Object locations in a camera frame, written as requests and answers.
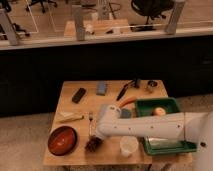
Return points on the dark grape bunch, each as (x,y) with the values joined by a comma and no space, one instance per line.
(93,144)

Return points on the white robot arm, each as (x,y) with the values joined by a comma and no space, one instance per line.
(196,127)

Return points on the blue sponge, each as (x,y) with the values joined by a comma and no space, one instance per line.
(101,88)

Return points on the orange carrot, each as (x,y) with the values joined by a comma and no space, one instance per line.
(127,101)

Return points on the black rectangular block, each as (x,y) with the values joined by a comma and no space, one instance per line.
(78,95)

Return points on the blue glass cup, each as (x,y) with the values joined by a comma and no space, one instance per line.
(125,113)

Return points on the metal fork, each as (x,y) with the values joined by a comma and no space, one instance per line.
(90,117)

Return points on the green plastic tray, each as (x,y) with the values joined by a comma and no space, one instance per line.
(156,146)

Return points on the small metal can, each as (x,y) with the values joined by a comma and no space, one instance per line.
(151,85)

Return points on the yellow banana piece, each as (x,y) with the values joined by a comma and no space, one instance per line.
(69,116)

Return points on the red yellow apple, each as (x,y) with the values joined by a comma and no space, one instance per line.
(159,111)

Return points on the red wooden bowl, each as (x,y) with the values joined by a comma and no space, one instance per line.
(62,140)

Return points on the black office chair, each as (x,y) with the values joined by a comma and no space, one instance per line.
(152,8)

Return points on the black handled knife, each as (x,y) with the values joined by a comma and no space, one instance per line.
(124,89)

